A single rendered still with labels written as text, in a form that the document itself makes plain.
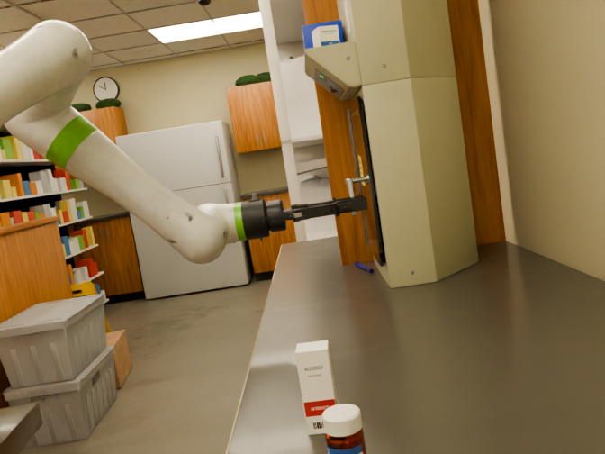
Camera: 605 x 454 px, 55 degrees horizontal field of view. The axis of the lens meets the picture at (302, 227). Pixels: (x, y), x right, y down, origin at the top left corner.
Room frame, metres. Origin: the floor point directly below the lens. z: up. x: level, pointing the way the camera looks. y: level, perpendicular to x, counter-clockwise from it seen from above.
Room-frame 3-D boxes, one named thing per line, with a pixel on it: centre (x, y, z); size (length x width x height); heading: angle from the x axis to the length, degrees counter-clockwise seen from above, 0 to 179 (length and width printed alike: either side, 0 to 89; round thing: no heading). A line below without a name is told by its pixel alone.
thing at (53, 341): (3.19, 1.45, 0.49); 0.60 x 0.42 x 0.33; 179
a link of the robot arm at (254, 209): (1.39, 0.10, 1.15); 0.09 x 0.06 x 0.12; 179
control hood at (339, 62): (1.49, -0.13, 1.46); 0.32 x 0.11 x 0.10; 179
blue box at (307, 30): (1.57, -0.13, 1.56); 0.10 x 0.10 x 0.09; 89
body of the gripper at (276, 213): (1.39, 0.03, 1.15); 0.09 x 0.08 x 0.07; 89
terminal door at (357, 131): (1.49, -0.18, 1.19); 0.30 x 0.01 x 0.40; 178
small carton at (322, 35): (1.45, -0.13, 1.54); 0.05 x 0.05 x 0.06; 17
